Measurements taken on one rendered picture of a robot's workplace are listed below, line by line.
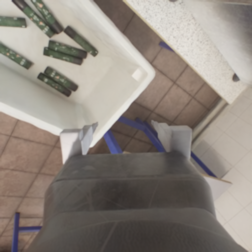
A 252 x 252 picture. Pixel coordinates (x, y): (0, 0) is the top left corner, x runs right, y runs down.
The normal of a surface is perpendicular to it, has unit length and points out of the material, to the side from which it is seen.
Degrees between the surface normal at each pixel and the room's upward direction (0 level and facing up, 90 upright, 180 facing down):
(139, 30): 0
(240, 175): 90
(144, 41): 0
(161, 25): 0
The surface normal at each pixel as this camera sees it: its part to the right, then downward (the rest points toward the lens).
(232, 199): -0.73, -0.30
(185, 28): 0.38, 0.56
